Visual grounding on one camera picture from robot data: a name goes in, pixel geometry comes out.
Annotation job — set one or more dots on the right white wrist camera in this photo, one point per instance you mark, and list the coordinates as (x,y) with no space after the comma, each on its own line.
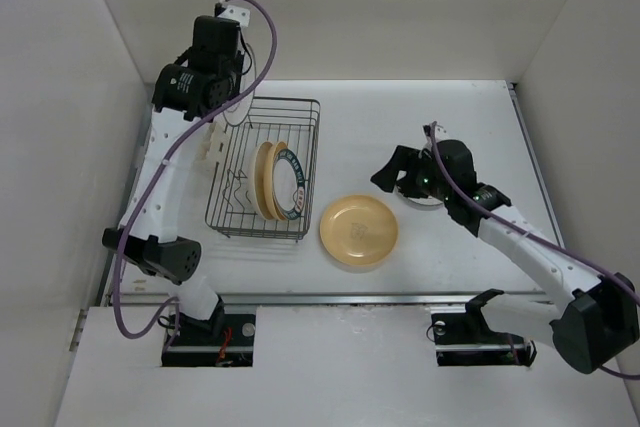
(434,133)

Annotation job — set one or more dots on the white plate green pattern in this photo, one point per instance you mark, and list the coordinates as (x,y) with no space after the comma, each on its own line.
(237,114)

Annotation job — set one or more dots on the cream white plate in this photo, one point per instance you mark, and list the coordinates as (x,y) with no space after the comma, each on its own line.
(256,180)

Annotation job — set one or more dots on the white plate green rim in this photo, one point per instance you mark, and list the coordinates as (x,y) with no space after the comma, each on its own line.
(422,199)

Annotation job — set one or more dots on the aluminium table rail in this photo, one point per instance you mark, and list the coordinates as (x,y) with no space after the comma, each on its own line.
(361,122)

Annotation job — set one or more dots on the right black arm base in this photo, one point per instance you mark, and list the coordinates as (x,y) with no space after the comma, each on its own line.
(462,337)

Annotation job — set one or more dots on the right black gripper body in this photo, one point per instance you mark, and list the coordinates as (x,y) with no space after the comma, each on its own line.
(421,181)

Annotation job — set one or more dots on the plate with teal lettered band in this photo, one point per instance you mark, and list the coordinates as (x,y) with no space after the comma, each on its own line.
(300,193)

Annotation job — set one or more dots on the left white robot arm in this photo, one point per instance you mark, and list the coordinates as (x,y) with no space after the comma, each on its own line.
(214,74)

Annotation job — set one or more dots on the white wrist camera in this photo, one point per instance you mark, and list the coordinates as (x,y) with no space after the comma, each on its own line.
(234,13)
(434,133)

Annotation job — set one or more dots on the grey wire dish rack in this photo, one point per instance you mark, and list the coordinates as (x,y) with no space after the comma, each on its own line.
(296,122)

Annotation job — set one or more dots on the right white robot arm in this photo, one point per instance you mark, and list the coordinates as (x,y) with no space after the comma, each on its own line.
(593,315)

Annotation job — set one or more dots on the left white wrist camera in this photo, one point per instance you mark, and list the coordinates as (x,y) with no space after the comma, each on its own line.
(234,13)

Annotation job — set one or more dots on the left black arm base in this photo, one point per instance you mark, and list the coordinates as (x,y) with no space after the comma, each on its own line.
(226,340)

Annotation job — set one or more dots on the yellow plate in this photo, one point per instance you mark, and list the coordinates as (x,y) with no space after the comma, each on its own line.
(359,231)
(283,181)

